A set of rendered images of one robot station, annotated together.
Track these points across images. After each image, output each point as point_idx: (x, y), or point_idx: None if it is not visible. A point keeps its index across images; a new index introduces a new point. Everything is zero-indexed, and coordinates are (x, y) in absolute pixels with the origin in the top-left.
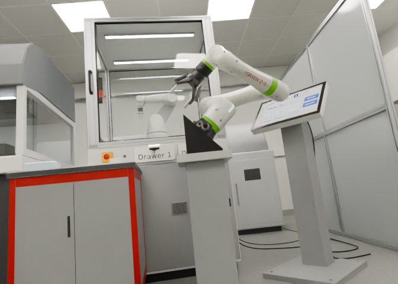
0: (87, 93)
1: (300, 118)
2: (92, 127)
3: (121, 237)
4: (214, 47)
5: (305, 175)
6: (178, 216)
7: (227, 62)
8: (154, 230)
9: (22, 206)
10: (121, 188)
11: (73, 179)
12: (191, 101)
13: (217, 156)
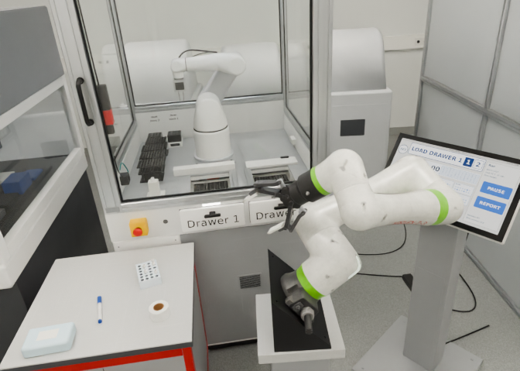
0: (84, 124)
1: (464, 229)
2: (104, 181)
3: None
4: (343, 169)
5: (440, 280)
6: (248, 290)
7: (364, 229)
8: (216, 305)
9: None
10: (174, 368)
11: (102, 365)
12: (282, 228)
13: (321, 357)
